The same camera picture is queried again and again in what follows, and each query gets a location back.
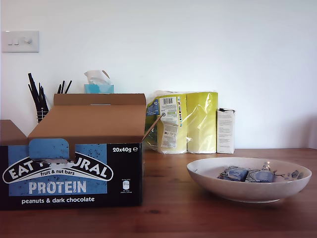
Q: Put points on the white wall light switch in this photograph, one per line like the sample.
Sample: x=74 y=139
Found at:
x=20 y=41

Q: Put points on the Eat Natural carton box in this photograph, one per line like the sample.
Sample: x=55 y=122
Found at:
x=79 y=173

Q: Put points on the white floral ceramic plate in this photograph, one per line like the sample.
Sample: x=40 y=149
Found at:
x=247 y=192

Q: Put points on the yellow paper towel pack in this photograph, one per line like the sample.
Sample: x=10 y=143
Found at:
x=198 y=124

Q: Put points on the white tissue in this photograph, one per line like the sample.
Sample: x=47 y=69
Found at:
x=95 y=76

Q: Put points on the blue protein snack bar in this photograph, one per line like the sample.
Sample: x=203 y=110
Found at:
x=262 y=176
x=234 y=173

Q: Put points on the small white printed carton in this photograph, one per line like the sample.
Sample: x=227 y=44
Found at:
x=226 y=131

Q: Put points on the black reed stick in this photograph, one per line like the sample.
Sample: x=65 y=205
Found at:
x=33 y=95
x=68 y=86
x=39 y=87
x=37 y=90
x=59 y=89
x=63 y=86

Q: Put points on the teal tissue box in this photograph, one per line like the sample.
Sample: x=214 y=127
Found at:
x=99 y=89

